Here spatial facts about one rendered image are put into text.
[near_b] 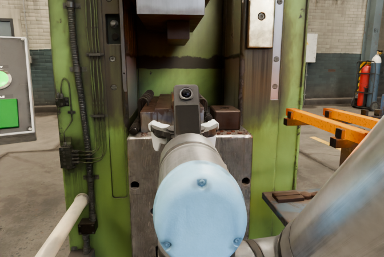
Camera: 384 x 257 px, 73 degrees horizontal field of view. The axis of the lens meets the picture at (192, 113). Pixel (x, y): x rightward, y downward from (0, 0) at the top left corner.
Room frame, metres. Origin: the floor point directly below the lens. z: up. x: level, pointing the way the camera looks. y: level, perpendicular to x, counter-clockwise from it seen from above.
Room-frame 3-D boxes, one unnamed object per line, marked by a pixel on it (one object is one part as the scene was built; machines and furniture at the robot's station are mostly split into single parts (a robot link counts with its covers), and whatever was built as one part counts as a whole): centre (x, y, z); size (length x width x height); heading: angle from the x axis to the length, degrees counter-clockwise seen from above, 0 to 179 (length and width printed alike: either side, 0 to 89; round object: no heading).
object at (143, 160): (1.03, 0.02, 0.69); 0.56 x 0.38 x 0.45; 5
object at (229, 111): (0.88, -0.11, 0.95); 0.12 x 0.08 x 0.06; 5
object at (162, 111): (1.02, 0.08, 0.96); 0.42 x 0.20 x 0.09; 5
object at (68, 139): (0.90, 0.44, 0.80); 0.06 x 0.03 x 0.14; 95
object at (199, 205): (0.28, -0.01, 0.98); 0.12 x 0.09 x 0.10; 5
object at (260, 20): (0.97, -0.24, 1.27); 0.09 x 0.02 x 0.17; 95
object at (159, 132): (0.49, 0.05, 1.00); 0.09 x 0.05 x 0.02; 41
